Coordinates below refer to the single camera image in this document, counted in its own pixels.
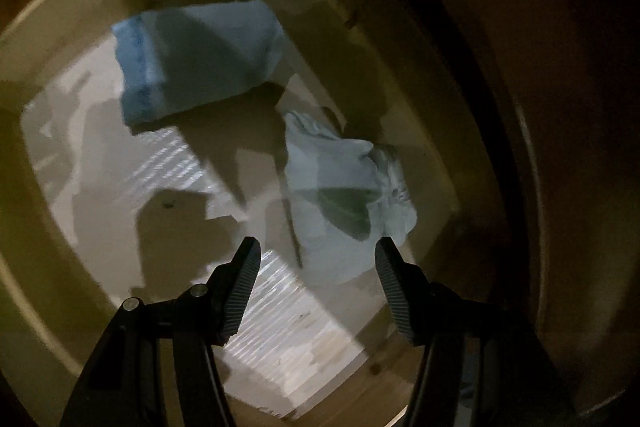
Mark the wooden drawer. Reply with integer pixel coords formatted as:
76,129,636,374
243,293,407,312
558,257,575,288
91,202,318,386
1,0,540,426

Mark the light grey underwear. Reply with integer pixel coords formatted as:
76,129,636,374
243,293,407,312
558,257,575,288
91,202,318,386
283,110,418,286

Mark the light blue underwear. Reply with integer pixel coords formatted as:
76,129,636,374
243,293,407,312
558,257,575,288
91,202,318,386
112,0,285,128

